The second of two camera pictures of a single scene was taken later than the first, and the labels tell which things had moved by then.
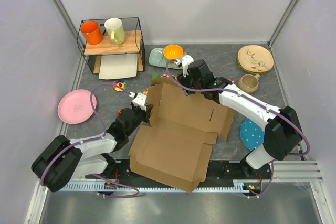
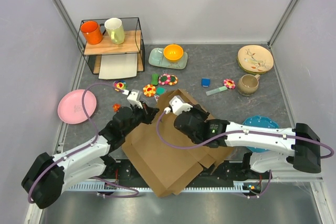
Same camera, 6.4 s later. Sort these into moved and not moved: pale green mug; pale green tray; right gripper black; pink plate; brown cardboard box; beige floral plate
Moved: right gripper black; brown cardboard box
Not moved: beige floral plate; pale green tray; pale green mug; pink plate
